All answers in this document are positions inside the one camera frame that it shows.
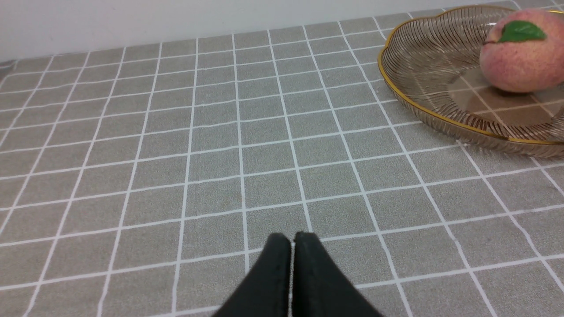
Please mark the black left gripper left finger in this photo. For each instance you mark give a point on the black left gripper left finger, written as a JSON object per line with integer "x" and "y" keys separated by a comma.
{"x": 264, "y": 292}

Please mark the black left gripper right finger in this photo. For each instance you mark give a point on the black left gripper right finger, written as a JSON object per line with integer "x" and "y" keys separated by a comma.
{"x": 320, "y": 289}

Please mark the pink peach with leaf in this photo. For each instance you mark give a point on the pink peach with leaf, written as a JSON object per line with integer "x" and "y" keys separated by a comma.
{"x": 523, "y": 52}

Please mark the grey checked tablecloth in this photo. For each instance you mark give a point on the grey checked tablecloth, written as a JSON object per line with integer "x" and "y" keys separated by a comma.
{"x": 144, "y": 181}

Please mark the glass plate with gold rim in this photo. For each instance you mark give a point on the glass plate with gold rim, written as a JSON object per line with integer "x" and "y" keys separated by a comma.
{"x": 431, "y": 65}

